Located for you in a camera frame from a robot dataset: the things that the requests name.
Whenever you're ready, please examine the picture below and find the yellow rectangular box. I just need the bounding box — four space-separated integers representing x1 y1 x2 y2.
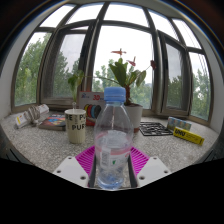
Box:
172 126 206 146

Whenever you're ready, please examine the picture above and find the clear plastic water bottle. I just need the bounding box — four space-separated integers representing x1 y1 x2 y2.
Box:
93 87 135 191

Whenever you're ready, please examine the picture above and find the black lattice trivet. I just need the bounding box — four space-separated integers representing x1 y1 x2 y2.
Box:
138 121 174 137

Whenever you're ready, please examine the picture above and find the potted plant in white pot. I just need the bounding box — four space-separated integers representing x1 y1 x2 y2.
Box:
67 48 157 134

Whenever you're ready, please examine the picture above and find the filament spool cardboard box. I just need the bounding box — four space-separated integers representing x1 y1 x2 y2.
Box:
78 91 107 127

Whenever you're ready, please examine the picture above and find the light blue patterned box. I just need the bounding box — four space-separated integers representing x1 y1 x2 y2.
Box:
166 116 193 132

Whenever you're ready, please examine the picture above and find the white box with coiled cable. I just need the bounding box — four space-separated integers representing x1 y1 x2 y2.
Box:
14 103 50 129

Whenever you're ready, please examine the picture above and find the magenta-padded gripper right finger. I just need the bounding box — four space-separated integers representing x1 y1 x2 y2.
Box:
128 146 172 189

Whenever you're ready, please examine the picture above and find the cream paper cup black lettering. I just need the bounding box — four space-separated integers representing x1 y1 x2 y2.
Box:
64 108 87 145

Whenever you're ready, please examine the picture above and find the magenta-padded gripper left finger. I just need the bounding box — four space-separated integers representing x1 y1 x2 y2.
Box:
52 145 98 189

